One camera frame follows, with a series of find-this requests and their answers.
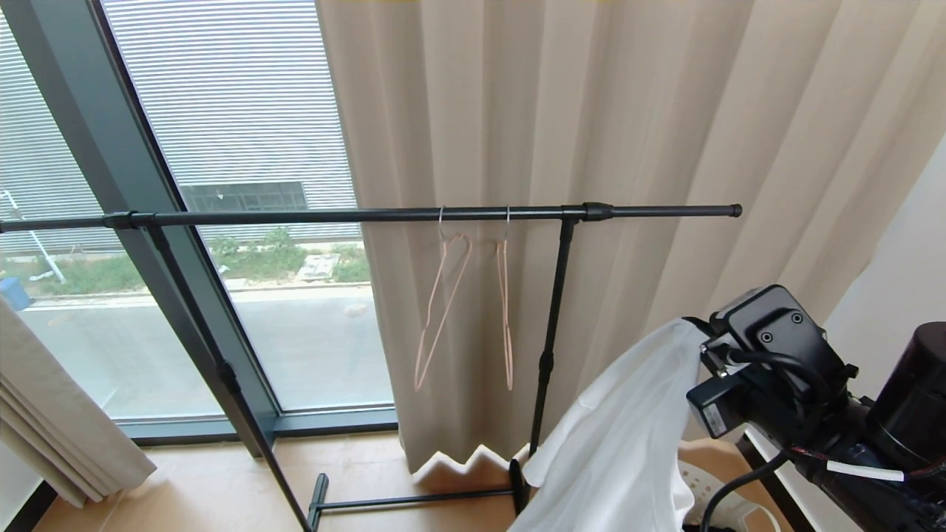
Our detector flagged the beige curtain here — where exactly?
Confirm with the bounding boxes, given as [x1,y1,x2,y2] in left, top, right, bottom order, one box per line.
[0,296,157,509]
[316,0,946,475]

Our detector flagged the white laundry basket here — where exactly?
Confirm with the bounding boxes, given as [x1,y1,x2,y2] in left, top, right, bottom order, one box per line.
[676,460,783,532]

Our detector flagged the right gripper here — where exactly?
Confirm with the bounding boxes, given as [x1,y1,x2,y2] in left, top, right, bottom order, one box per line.
[687,368,874,457]

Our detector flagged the black cable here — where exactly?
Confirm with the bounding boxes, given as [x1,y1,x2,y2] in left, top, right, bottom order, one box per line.
[698,449,793,532]

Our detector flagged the black clothes rack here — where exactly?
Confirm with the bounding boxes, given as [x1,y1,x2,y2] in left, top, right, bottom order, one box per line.
[0,202,743,532]

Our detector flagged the window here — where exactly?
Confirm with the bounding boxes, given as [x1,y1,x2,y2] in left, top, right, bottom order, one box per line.
[0,0,401,449]

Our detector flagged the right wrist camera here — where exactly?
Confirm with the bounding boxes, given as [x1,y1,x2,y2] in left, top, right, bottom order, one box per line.
[706,284,851,386]

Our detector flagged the pink clothes hanger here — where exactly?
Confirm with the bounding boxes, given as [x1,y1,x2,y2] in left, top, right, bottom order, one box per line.
[495,206,517,392]
[413,206,474,393]

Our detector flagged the white printed t-shirt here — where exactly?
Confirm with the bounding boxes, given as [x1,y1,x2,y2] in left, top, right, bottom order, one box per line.
[508,318,711,532]

